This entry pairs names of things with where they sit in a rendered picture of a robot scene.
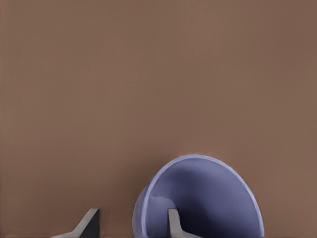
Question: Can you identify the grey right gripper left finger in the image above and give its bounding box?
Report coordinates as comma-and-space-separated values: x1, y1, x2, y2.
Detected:
51, 208, 101, 238

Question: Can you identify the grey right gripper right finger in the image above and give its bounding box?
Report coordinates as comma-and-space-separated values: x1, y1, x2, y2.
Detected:
168, 208, 199, 238

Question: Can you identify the blue cup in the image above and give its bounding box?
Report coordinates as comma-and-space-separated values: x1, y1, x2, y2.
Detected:
132, 154, 265, 238

